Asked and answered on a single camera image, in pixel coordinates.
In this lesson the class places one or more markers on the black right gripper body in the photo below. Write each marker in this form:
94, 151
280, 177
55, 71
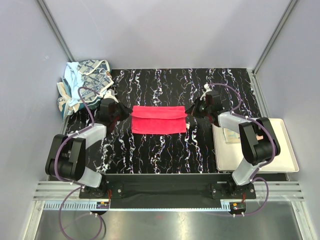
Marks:
204, 109

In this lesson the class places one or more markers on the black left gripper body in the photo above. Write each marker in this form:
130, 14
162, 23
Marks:
115, 117

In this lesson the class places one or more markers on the red pink towel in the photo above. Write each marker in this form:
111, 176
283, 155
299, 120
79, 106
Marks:
158, 120

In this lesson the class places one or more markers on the cream rabbit print towel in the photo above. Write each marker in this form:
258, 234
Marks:
231, 137

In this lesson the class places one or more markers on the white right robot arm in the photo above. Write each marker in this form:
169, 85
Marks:
258, 140

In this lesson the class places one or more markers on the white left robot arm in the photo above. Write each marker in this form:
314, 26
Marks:
67, 156

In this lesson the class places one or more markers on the navy cream patterned towel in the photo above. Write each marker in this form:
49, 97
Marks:
95, 74

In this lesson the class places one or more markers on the teal patterned towel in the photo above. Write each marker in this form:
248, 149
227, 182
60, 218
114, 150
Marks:
68, 105

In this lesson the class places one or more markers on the white light blue towel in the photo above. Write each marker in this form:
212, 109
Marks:
72, 81

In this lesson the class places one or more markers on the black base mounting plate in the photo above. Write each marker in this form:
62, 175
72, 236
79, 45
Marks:
212, 185

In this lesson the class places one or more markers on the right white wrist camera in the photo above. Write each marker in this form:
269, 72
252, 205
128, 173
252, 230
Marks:
207, 89

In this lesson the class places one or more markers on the aluminium rail frame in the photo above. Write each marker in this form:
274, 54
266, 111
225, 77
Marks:
277, 213

